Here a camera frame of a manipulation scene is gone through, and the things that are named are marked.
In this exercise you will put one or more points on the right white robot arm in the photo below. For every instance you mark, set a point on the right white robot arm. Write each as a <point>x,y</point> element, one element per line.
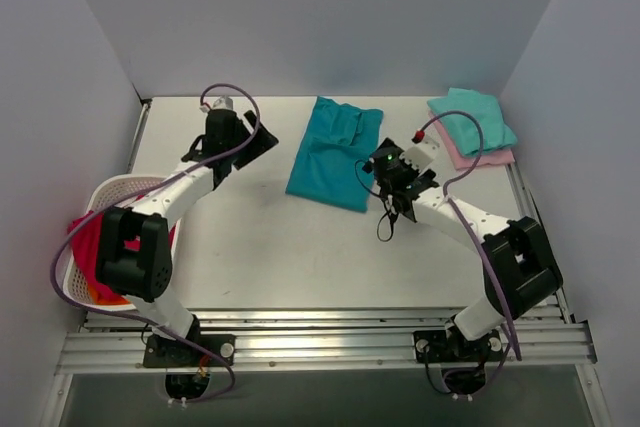
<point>519,267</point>

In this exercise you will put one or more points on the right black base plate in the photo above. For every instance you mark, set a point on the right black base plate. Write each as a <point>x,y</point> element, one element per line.
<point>450,346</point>

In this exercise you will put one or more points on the folded mint green t shirt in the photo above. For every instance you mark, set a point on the folded mint green t shirt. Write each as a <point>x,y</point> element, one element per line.
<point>479,125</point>

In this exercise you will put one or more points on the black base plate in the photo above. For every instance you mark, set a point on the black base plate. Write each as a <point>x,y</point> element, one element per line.
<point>161,352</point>
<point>450,346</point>

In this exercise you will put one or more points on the white plastic laundry basket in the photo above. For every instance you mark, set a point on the white plastic laundry basket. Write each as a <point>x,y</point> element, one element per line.
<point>74,284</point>

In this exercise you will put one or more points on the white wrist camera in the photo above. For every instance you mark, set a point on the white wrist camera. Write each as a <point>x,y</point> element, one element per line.
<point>422,153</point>
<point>222,103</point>

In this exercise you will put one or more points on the crimson red t shirt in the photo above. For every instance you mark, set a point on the crimson red t shirt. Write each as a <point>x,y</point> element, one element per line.
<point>85,247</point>

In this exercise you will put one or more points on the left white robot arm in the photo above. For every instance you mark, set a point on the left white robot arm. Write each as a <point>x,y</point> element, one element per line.
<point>172,199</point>

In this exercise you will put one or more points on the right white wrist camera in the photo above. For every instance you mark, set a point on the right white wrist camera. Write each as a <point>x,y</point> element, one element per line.
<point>422,153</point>

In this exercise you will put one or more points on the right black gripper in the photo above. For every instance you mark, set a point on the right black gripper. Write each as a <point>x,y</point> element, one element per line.
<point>400,195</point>

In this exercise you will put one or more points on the folded pink t shirt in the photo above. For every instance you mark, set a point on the folded pink t shirt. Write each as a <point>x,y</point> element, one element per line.
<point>501,157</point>

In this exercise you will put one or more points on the orange t shirt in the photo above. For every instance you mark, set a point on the orange t shirt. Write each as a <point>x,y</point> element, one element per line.
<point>106,300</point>

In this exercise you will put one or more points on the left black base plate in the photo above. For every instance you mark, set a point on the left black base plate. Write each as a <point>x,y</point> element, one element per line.
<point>161,352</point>

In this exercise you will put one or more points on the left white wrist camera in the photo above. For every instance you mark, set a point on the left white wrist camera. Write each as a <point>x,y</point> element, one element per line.
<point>222,103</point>

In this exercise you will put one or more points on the aluminium rail frame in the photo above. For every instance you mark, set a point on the aluminium rail frame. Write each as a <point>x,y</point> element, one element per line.
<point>304,286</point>

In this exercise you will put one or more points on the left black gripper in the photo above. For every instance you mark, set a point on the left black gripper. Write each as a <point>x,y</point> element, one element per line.
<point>252,143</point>

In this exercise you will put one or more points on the teal t shirt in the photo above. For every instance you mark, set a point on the teal t shirt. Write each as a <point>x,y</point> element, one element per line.
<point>337,136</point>

